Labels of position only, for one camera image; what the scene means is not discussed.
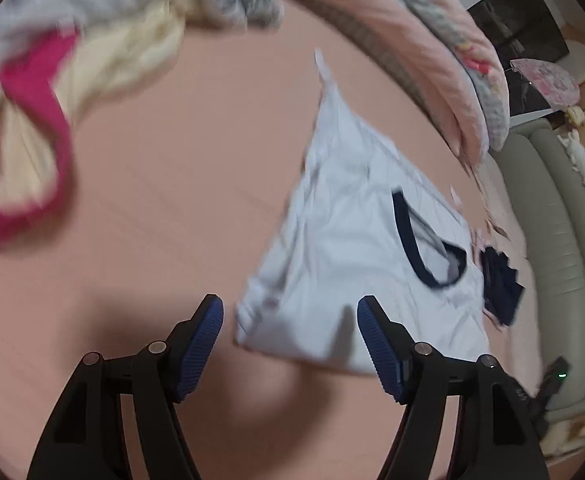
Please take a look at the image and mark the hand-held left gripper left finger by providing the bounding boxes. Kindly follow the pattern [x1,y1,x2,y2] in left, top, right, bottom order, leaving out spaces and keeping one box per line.
[25,294,224,480]

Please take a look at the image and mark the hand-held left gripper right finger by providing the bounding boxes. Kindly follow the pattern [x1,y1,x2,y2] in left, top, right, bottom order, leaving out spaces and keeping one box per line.
[357,295,549,480]

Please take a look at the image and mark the white shirt with navy collar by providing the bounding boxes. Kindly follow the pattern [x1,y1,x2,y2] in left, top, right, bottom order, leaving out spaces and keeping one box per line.
[233,49,491,376]

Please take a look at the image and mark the navy shorts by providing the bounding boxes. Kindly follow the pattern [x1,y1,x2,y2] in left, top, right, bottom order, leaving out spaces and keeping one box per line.
[479,246,526,327]

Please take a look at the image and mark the grey-green leather sofa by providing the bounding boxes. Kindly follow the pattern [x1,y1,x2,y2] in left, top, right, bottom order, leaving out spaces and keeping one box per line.
[490,120,585,423]

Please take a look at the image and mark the bed with pink sheet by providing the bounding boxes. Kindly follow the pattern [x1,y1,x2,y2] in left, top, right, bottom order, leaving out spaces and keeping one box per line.
[0,0,548,480]

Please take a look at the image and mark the white plush toy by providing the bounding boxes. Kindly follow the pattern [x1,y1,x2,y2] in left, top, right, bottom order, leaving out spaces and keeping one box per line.
[557,130,585,187]

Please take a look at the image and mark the magenta garment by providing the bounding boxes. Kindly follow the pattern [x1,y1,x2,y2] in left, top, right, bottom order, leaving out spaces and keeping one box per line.
[0,30,80,251]

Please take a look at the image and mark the cream garment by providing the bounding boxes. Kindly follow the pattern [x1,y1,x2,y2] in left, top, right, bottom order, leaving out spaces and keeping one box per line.
[0,0,188,211]

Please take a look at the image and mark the pink striped folded quilt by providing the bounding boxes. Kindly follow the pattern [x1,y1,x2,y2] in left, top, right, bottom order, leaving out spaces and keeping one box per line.
[262,0,511,158]

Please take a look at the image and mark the pink printed hand fan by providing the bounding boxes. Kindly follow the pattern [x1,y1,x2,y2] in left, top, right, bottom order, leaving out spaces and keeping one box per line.
[510,57,581,111]

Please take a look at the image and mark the white oval cushion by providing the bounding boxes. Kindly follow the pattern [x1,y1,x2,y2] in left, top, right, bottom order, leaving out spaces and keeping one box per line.
[563,40,585,83]

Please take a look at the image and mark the black glossy television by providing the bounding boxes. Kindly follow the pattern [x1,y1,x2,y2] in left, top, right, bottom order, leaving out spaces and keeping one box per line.
[465,0,571,116]

